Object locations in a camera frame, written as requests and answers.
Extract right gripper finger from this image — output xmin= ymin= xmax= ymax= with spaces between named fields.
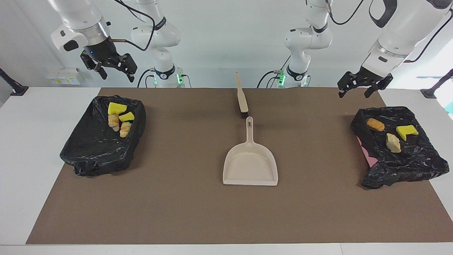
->
xmin=116 ymin=53 xmax=138 ymax=83
xmin=81 ymin=51 xmax=108 ymax=80

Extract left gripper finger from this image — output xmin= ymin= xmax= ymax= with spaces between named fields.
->
xmin=338 ymin=72 xmax=359 ymax=98
xmin=364 ymin=81 xmax=391 ymax=98

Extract brown cork-like sponge chunk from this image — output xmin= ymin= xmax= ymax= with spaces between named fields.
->
xmin=366 ymin=118 xmax=385 ymax=132

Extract yellow sponge wedge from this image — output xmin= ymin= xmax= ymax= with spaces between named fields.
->
xmin=108 ymin=102 xmax=127 ymax=115

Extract notched yellow sponge piece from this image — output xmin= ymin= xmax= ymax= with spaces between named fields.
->
xmin=395 ymin=125 xmax=419 ymax=141

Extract orange striped sponge chunk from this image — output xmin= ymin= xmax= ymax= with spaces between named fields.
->
xmin=386 ymin=133 xmax=402 ymax=154

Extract beige brush black bristles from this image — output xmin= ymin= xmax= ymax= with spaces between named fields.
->
xmin=235 ymin=71 xmax=249 ymax=119

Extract beige plastic dustpan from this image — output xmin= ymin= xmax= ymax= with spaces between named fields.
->
xmin=223 ymin=117 xmax=279 ymax=186

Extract pink plastic bin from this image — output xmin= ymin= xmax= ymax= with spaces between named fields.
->
xmin=356 ymin=136 xmax=379 ymax=169

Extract black plastic trash bag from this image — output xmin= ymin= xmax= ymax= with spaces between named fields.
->
xmin=60 ymin=95 xmax=147 ymax=177
xmin=350 ymin=106 xmax=449 ymax=189

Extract black clamp stand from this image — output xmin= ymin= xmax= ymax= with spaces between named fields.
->
xmin=420 ymin=69 xmax=453 ymax=99
xmin=0 ymin=68 xmax=29 ymax=96

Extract brown table mat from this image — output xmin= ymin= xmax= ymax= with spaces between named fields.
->
xmin=26 ymin=87 xmax=453 ymax=245

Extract black right base cable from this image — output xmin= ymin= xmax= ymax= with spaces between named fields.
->
xmin=137 ymin=68 xmax=156 ymax=88

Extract black base cable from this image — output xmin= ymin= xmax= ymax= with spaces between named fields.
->
xmin=137 ymin=68 xmax=156 ymax=88
xmin=257 ymin=53 xmax=291 ymax=88

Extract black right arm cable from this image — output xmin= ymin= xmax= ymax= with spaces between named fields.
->
xmin=109 ymin=0 xmax=167 ymax=52

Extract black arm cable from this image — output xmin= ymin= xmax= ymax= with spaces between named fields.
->
xmin=109 ymin=0 xmax=167 ymax=52
xmin=325 ymin=0 xmax=453 ymax=63

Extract white wall outlet box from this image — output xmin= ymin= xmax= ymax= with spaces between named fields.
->
xmin=47 ymin=68 xmax=81 ymax=86

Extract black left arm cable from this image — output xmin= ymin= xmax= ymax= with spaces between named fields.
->
xmin=325 ymin=0 xmax=453 ymax=63

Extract black left base cable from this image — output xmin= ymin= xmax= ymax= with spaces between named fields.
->
xmin=257 ymin=53 xmax=291 ymax=88

